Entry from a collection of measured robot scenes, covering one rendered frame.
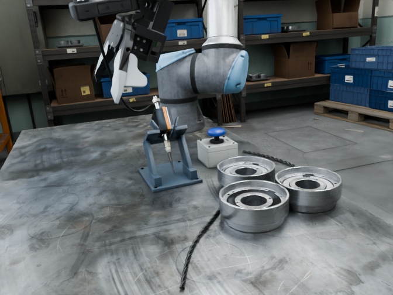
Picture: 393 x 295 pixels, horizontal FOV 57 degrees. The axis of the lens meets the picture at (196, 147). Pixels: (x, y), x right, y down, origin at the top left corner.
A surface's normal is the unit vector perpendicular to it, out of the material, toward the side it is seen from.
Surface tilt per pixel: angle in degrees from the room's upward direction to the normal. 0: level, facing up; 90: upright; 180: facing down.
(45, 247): 0
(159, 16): 99
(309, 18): 90
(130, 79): 69
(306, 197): 90
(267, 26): 90
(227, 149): 90
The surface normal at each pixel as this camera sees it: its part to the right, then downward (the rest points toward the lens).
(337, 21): 0.15, 0.24
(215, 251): -0.06, -0.95
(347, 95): -0.89, 0.18
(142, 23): 0.44, 0.39
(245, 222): -0.37, 0.30
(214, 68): -0.29, 0.09
